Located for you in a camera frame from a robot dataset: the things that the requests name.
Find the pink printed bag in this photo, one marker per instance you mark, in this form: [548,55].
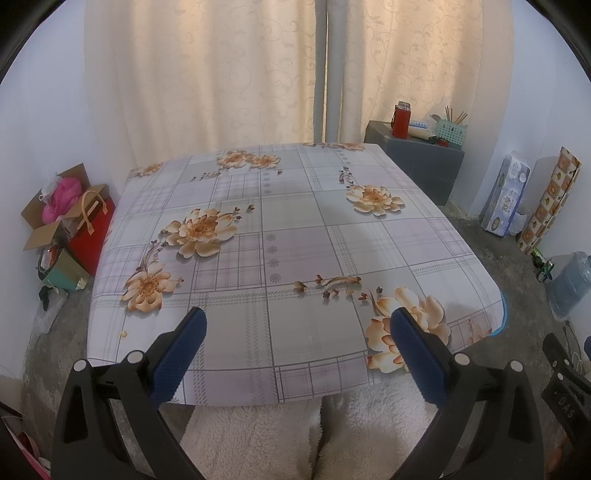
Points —
[18,450]

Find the clear plastic bag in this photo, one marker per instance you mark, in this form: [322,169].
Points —
[53,314]

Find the pink cloth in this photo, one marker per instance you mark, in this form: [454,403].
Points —
[62,198]

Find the teal perforated basket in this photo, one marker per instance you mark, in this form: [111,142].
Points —
[451,134]

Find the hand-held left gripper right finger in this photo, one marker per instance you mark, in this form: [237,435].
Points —
[420,355]

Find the blue water jug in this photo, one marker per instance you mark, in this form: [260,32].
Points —
[570,286]

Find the white roll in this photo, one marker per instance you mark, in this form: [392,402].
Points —
[421,131]

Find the floral checked tablecloth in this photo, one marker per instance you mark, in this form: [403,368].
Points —
[300,258]

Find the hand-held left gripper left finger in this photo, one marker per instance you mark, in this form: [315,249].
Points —
[180,355]

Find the grey cabinet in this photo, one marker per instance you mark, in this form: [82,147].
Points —
[415,166]

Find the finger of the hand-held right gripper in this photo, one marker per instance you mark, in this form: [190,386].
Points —
[558,350]

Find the white fleece pants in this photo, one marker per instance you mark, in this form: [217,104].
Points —
[286,438]

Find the red thermos flask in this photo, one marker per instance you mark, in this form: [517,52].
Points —
[400,122]

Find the teal paper box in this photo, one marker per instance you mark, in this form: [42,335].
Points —
[67,272]

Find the red gift bag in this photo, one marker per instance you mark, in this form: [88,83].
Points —
[90,240]

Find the small green glass bottle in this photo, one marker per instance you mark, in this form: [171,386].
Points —
[542,265]

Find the open cardboard box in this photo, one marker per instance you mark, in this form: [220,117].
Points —
[39,221]

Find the bundle of wooden chopsticks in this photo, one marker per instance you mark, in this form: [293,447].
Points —
[455,115]

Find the patterned wrapping paper roll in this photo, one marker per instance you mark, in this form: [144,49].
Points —
[549,198]

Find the toilet paper pack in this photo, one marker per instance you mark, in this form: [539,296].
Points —
[505,194]

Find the cream patterned curtain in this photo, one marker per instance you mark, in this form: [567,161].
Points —
[207,69]
[415,60]

